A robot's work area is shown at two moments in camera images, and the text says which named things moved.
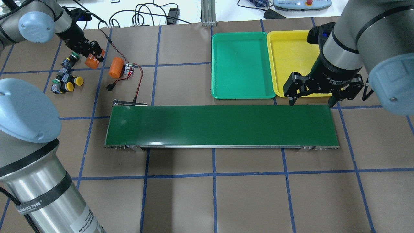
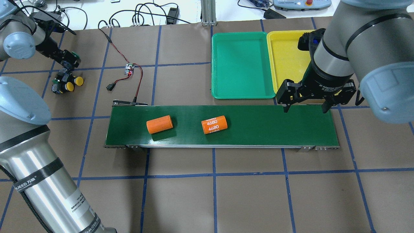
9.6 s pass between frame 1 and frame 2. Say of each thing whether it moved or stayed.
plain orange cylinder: moved
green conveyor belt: stayed
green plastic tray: stayed
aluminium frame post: stayed
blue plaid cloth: stayed
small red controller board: stayed
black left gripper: moved
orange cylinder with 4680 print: moved
